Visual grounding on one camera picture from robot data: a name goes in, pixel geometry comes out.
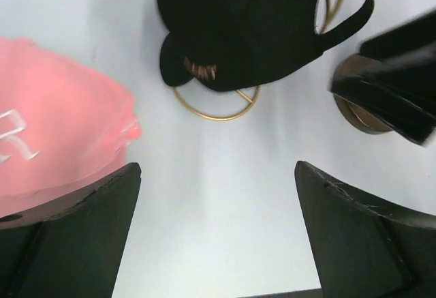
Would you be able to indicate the wooden mannequin head stand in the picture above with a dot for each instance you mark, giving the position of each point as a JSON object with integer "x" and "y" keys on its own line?
{"x": 355, "y": 115}

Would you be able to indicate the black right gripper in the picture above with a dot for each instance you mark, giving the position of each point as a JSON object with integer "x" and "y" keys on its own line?
{"x": 400, "y": 91}

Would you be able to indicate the gold wire hat stand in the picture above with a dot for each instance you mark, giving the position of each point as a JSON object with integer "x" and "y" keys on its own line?
{"x": 229, "y": 106}

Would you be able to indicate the black cap with gold lettering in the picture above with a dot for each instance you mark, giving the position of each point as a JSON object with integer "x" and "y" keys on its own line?
{"x": 238, "y": 44}

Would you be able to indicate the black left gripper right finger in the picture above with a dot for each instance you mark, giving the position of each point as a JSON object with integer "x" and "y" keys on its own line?
{"x": 363, "y": 245}

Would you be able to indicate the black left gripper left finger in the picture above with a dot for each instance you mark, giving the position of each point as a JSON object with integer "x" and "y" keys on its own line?
{"x": 71, "y": 246}

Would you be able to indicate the pink sport cap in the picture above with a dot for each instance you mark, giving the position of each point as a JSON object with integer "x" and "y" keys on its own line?
{"x": 63, "y": 125}

